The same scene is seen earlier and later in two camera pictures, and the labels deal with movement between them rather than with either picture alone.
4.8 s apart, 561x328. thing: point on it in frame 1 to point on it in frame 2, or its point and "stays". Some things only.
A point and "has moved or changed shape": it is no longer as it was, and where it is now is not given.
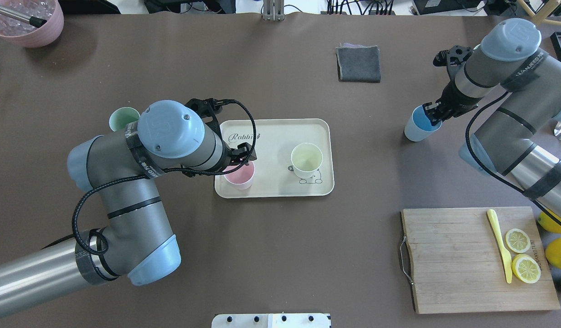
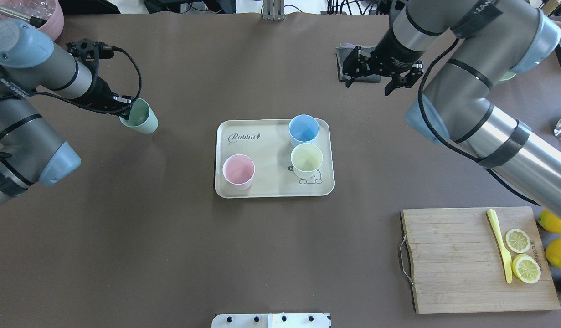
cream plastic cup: [306, 159] stays
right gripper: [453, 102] to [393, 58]
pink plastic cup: [241, 178] stays
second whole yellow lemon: [551, 224] stays
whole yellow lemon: [558, 252] stays
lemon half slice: [517, 240] stays
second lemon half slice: [526, 268] stays
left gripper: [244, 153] to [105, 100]
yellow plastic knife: [506, 256] stays
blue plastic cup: [419, 126] has moved or changed shape
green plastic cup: [121, 117] has moved or changed shape
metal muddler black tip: [34, 21] stays
